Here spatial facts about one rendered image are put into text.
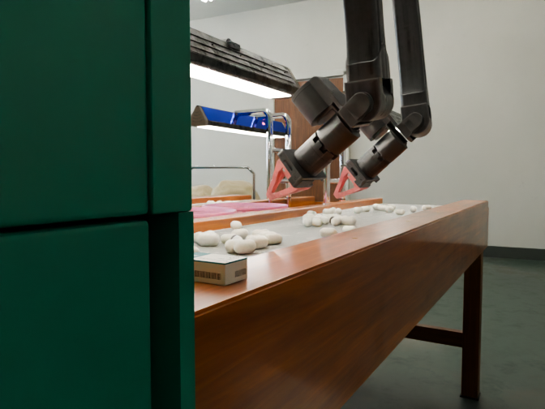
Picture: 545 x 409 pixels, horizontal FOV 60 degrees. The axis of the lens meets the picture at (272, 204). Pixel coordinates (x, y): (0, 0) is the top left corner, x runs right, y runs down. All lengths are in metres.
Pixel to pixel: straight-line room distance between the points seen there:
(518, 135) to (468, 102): 0.61
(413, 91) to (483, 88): 4.49
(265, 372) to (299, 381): 0.07
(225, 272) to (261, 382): 0.10
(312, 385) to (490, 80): 5.19
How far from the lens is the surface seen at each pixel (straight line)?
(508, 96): 5.56
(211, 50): 0.86
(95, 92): 0.22
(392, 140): 1.08
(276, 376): 0.45
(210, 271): 0.42
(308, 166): 0.81
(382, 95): 0.77
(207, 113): 1.75
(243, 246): 0.72
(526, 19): 5.72
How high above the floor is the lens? 0.86
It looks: 3 degrees down
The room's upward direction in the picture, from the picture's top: straight up
